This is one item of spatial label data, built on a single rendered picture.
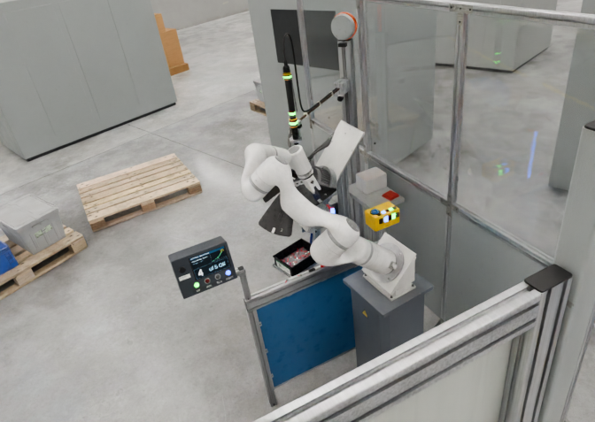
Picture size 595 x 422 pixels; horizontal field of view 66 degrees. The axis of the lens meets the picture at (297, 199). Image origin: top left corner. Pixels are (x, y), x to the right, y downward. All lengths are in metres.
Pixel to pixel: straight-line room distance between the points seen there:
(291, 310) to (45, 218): 2.86
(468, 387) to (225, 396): 2.46
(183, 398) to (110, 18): 5.95
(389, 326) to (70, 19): 6.43
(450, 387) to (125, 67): 7.51
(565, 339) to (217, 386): 2.61
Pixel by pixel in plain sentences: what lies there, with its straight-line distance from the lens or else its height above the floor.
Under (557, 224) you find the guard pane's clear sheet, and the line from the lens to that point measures 2.28.
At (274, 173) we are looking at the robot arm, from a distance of 1.78.
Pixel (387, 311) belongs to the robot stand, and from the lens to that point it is 2.12.
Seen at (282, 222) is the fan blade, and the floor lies 0.98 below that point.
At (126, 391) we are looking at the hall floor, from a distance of 3.39.
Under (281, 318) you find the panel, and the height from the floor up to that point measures 0.64.
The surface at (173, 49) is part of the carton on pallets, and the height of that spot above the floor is 0.48.
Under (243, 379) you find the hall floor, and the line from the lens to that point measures 3.16.
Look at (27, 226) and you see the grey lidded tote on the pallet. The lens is 4.71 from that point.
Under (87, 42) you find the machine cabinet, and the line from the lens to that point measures 7.67.
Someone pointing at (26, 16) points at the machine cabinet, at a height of 1.84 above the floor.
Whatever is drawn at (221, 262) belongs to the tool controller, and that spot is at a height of 1.17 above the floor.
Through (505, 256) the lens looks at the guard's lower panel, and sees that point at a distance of 2.56.
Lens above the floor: 2.44
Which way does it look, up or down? 31 degrees down
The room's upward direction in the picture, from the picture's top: 8 degrees counter-clockwise
